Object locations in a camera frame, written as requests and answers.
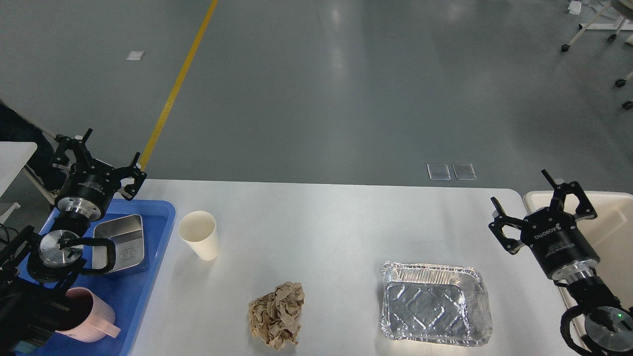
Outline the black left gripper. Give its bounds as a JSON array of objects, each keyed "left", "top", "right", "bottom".
[{"left": 50, "top": 129, "right": 147, "bottom": 222}]

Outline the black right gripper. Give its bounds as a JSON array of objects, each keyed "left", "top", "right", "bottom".
[{"left": 489, "top": 170, "right": 600, "bottom": 279}]

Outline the stainless steel rectangular container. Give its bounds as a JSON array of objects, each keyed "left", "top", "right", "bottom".
[{"left": 93, "top": 214, "right": 148, "bottom": 278}]

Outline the pink ribbed mug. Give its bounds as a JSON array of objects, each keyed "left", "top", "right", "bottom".
[{"left": 55, "top": 287, "right": 121, "bottom": 343}]

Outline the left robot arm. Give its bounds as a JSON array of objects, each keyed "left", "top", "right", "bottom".
[{"left": 0, "top": 129, "right": 147, "bottom": 356}]

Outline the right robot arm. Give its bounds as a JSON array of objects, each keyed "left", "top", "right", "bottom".
[{"left": 489, "top": 169, "right": 633, "bottom": 356}]

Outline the beige plastic bin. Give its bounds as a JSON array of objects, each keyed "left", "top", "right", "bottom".
[{"left": 523, "top": 191, "right": 633, "bottom": 347}]

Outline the seated person leg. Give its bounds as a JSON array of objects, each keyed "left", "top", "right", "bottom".
[{"left": 0, "top": 101, "right": 70, "bottom": 191}]

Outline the right floor plate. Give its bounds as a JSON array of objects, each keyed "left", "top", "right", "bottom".
[{"left": 452, "top": 164, "right": 477, "bottom": 180}]

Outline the floor plate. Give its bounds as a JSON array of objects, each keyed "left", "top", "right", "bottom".
[
  {"left": 427, "top": 164, "right": 452, "bottom": 181},
  {"left": 452, "top": 164, "right": 477, "bottom": 180}
]

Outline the white paper cup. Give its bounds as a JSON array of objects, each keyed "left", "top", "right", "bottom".
[{"left": 178, "top": 211, "right": 220, "bottom": 261}]

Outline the left floor plate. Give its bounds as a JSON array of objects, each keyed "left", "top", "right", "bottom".
[{"left": 427, "top": 164, "right": 452, "bottom": 181}]

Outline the aluminium foil tray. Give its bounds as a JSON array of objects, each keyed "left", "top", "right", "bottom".
[{"left": 380, "top": 261, "right": 493, "bottom": 347}]

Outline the blue plastic tray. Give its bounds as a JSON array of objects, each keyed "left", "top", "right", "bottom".
[{"left": 31, "top": 199, "right": 176, "bottom": 356}]

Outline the crumpled brown paper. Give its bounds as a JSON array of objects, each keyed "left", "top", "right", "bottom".
[{"left": 247, "top": 281, "right": 305, "bottom": 350}]

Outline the white cart frame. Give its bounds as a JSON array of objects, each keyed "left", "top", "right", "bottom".
[{"left": 560, "top": 0, "right": 633, "bottom": 53}]

